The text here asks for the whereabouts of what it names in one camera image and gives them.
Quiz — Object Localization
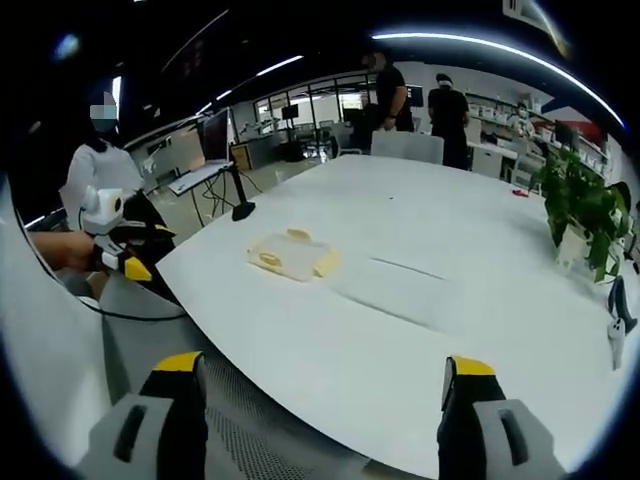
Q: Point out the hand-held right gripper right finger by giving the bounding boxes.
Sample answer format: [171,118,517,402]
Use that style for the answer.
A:
[436,355,569,480]

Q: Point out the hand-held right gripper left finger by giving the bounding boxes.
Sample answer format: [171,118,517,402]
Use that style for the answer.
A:
[74,351,209,480]

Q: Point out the white keyboard tray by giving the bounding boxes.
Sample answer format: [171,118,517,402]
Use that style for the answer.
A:
[166,158,235,197]

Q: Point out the black stand with base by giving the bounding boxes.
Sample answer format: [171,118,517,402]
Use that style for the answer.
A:
[218,163,257,223]

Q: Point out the monitor on stand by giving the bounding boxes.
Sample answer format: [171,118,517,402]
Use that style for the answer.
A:
[198,107,232,167]

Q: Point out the clear bag with yellow items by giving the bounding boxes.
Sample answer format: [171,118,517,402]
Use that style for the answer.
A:
[244,227,344,284]

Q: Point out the green potted plant white pot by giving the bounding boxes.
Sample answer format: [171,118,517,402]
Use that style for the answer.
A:
[535,146,635,285]

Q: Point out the white chair back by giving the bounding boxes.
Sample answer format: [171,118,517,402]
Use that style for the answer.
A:
[369,130,446,166]

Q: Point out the white storage shelves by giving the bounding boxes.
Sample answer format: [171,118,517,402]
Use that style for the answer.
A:
[464,88,554,147]

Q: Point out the long ceiling light strip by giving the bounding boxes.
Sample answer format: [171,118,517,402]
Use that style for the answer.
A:
[370,31,629,129]

